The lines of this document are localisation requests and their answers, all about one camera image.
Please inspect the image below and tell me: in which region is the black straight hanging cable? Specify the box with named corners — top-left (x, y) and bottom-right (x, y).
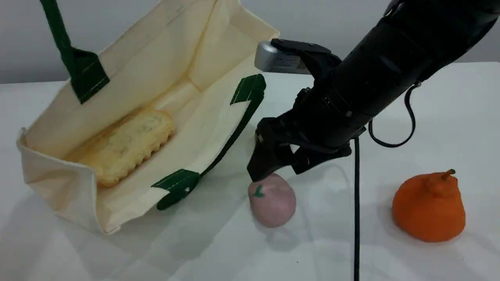
top-left (353, 136), bottom-right (361, 281)

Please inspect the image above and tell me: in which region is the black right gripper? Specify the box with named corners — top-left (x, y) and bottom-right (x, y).
top-left (246, 77), bottom-right (366, 183)

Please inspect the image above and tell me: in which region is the orange tangerine with stem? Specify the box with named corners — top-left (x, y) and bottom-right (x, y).
top-left (392, 169), bottom-right (466, 243)

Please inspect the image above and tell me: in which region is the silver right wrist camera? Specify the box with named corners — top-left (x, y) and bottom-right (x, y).
top-left (254, 38), bottom-right (341, 75)

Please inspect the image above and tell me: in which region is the long ridged bread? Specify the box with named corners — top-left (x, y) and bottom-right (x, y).
top-left (64, 108), bottom-right (176, 188)

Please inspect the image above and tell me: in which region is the pink peach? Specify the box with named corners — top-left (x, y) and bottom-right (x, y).
top-left (248, 173), bottom-right (296, 228)

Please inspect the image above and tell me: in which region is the white bag with green handles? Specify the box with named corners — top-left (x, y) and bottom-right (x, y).
top-left (16, 0), bottom-right (280, 236)

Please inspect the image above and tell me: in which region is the black looped right arm cable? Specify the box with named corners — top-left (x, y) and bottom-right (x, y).
top-left (367, 84), bottom-right (421, 148)

